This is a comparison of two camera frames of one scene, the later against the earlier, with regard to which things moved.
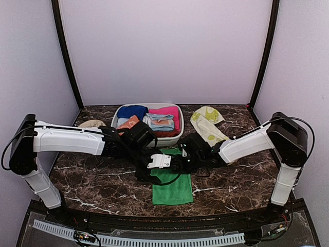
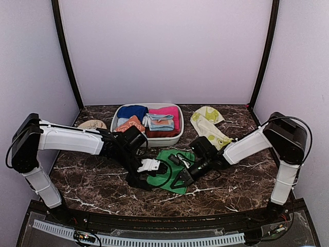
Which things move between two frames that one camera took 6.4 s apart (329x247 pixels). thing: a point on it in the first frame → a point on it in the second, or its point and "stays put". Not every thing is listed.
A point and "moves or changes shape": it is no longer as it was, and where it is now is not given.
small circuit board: x=84 y=236 stays put
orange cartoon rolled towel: x=128 y=123 stays put
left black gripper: x=144 y=175 → x=134 y=180
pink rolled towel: x=171 y=110 stays put
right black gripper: x=183 y=169 → x=186 y=176
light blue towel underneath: x=121 y=121 stays put
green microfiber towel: x=180 y=192 moves or changes shape
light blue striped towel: x=159 y=122 stays put
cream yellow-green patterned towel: x=204 y=118 stays put
